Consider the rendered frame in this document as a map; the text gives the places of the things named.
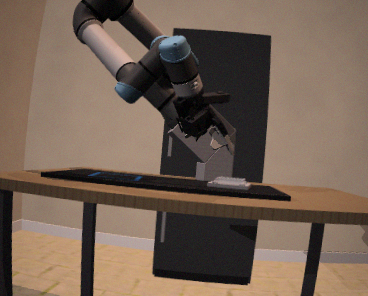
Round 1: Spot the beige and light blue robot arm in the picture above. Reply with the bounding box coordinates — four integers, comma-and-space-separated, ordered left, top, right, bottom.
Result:
73, 0, 203, 130

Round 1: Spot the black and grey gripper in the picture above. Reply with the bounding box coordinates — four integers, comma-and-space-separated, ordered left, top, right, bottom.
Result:
173, 87, 235, 156

